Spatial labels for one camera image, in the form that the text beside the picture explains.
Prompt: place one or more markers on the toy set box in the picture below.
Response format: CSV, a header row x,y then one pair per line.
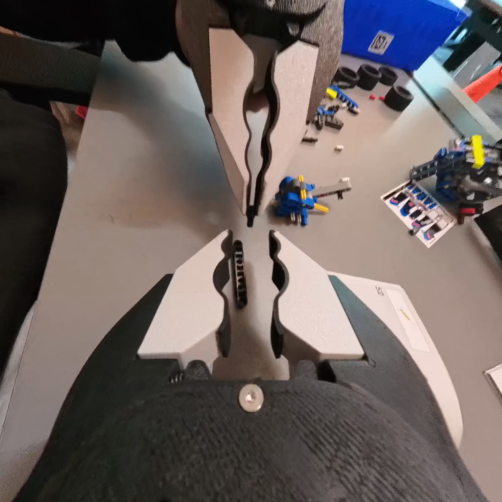
x,y
492,231

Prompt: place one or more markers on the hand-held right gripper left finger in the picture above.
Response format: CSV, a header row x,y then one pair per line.
x,y
184,313

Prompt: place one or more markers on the open instruction booklet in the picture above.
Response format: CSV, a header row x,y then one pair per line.
x,y
411,333

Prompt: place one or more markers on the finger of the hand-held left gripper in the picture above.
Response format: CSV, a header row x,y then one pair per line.
x,y
227,98
294,98

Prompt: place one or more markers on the blue plastic bin with tag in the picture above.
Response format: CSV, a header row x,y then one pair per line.
x,y
400,31

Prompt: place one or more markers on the thick printed leaflet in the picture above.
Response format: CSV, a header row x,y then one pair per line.
x,y
495,380

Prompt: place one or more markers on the person's left hand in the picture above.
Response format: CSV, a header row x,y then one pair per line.
x,y
258,100

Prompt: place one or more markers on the orange object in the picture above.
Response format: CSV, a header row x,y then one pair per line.
x,y
486,84

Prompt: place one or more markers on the sticker sheet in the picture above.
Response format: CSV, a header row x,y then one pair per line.
x,y
419,213

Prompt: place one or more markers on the long yellow toy axle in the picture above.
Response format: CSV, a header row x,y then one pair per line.
x,y
322,208

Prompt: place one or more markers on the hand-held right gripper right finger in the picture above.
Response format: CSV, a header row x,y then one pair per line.
x,y
317,313

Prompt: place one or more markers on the partly built toy car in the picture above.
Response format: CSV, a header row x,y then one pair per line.
x,y
462,176

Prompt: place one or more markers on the pile of loose toy pieces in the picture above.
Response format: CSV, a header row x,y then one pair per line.
x,y
333,113

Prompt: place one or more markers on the grey metal panel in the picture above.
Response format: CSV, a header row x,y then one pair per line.
x,y
451,98

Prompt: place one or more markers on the blue toy brick assembly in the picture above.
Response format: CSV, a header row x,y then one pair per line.
x,y
292,200

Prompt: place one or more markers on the dark mesh chair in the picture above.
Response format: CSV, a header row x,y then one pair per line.
x,y
47,62

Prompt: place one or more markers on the black toy beam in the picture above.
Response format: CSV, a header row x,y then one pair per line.
x,y
240,274

